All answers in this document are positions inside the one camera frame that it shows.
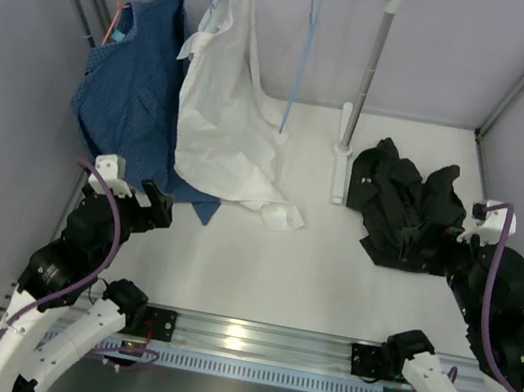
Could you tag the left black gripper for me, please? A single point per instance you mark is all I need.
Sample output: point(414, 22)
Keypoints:
point(158, 214)

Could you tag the light blue hanger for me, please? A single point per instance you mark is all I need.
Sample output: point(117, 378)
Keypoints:
point(313, 15)

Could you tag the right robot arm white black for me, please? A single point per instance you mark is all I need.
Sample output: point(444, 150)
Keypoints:
point(488, 285)

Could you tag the blue checked shirt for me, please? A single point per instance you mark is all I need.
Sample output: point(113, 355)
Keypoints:
point(127, 103)

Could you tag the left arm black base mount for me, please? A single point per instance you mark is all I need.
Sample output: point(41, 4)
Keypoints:
point(154, 323)

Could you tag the aluminium rail with cable duct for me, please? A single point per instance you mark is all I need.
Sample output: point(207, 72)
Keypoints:
point(202, 344)

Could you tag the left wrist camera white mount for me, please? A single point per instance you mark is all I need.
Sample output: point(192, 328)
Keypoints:
point(112, 169)

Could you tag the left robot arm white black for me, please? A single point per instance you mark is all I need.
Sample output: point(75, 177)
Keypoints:
point(58, 273)

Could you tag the black pinstriped shirt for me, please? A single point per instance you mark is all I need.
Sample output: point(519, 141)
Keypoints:
point(404, 214)

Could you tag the pink hanger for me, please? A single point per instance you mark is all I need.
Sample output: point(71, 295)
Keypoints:
point(112, 27)

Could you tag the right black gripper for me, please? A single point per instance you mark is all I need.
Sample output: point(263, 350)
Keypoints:
point(473, 244)

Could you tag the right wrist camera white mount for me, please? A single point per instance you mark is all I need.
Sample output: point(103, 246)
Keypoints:
point(490, 218)

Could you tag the white shirt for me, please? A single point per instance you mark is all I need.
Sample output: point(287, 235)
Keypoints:
point(228, 129)

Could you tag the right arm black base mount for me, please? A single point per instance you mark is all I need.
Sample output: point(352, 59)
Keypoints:
point(374, 363)

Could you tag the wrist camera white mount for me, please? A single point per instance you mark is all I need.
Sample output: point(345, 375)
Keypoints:
point(490, 218)
point(112, 169)

